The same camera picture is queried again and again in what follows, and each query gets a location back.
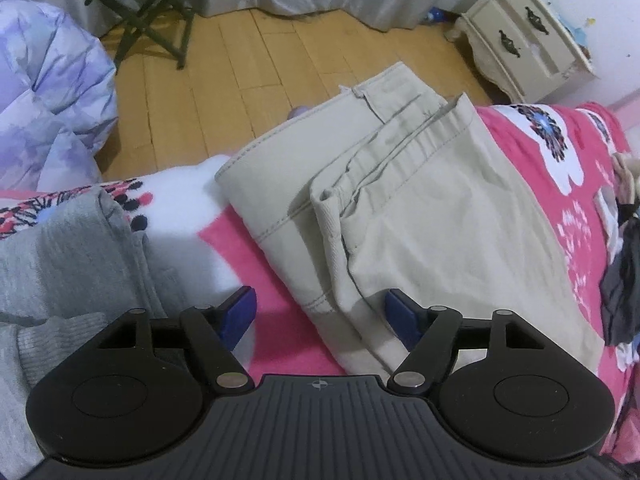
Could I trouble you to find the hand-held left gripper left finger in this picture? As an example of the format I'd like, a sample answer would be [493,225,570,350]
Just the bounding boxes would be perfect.
[95,286,258,392]

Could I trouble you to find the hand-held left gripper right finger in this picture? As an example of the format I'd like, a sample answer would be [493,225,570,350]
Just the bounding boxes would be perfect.
[384,288,548,395]

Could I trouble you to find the beige pants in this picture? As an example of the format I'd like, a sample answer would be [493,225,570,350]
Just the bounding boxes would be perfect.
[215,61,608,376]

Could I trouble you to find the grey knit sweater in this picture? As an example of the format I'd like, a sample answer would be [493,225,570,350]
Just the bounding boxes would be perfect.
[0,187,186,466]

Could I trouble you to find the pink floral blanket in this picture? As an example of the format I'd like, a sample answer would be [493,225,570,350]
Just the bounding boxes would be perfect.
[0,102,640,466]

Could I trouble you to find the dark grey pants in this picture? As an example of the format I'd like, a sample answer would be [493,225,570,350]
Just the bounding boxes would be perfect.
[600,210,640,346]

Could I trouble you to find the white cloth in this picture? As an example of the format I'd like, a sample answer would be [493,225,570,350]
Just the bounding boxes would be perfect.
[595,187,626,263]

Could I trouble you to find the cream fluffy cloth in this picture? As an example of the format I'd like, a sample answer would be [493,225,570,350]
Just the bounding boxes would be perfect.
[612,152,640,201]

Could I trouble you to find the cream nightstand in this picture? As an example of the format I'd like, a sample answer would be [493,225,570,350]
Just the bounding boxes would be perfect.
[447,0,601,103]

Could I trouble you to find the blue paper sheet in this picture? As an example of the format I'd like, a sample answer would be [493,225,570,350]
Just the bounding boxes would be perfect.
[555,10,596,61]

